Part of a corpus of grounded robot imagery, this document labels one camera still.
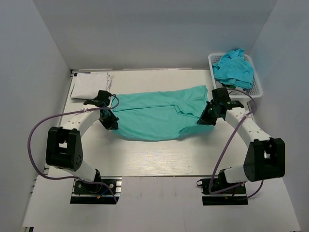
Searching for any folded white t shirt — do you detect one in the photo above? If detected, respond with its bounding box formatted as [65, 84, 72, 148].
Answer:
[70, 72, 112, 99]

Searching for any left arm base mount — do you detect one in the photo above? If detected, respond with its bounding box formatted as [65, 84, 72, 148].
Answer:
[70, 177, 122, 205]

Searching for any white plastic basket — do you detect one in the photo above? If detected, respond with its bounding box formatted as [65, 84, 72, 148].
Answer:
[208, 49, 263, 99]

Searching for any green t shirt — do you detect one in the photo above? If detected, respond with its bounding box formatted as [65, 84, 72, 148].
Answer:
[113, 86, 213, 142]

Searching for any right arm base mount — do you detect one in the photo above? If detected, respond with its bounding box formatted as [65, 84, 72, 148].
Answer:
[196, 178, 248, 206]

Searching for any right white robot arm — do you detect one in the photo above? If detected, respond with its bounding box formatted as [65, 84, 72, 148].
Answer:
[198, 87, 286, 189]

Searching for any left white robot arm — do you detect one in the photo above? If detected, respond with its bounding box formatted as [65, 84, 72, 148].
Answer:
[46, 90, 119, 182]

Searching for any blue t shirt in basket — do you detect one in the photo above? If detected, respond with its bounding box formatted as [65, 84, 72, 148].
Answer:
[212, 49, 254, 89]

